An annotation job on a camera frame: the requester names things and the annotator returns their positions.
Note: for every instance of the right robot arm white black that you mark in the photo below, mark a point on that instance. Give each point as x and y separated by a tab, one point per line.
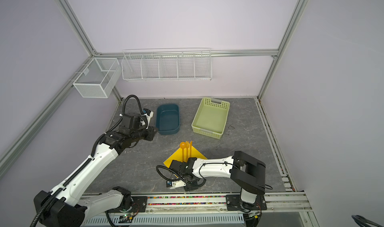
246	171

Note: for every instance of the orange plastic fork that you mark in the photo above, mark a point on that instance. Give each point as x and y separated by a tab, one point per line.
187	151

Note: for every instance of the orange plastic knife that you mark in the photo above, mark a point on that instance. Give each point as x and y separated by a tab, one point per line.
190	149

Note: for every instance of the white wire shelf rack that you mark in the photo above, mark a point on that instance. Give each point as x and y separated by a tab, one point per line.
167	64

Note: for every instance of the light green perforated basket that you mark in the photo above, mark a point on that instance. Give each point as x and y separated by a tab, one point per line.
211	117

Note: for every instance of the white mesh box basket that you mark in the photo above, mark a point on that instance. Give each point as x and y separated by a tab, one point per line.
98	78

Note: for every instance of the white vent grille strip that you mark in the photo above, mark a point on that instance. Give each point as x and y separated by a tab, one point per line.
178	220

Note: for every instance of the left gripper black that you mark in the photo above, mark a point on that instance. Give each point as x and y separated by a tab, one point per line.
151	133

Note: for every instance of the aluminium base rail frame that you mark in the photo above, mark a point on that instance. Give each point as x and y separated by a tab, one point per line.
282	209

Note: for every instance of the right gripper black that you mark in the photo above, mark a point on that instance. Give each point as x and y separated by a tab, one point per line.
190	187

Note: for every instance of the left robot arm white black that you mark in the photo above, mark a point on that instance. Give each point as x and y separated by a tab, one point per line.
62	205

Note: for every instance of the dark teal plastic tub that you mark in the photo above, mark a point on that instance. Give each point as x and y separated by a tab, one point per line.
168	119

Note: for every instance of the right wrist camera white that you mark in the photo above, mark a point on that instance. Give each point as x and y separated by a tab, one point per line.
175	184

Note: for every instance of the yellow paper napkin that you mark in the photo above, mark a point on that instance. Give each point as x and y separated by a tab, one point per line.
177	155

